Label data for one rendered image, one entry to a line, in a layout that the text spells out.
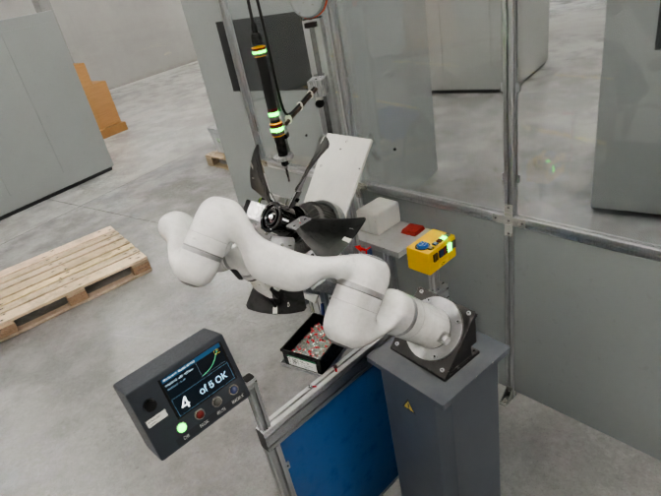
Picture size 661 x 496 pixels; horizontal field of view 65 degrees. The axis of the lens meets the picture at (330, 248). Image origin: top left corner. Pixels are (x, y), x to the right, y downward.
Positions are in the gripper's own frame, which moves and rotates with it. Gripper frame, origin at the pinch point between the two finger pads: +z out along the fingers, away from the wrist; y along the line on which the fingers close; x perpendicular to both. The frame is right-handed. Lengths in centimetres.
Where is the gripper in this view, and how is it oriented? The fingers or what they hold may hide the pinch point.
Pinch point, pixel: (274, 300)
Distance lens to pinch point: 186.9
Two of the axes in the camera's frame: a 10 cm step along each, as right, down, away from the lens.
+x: -6.3, 6.8, -3.7
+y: -6.8, -2.6, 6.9
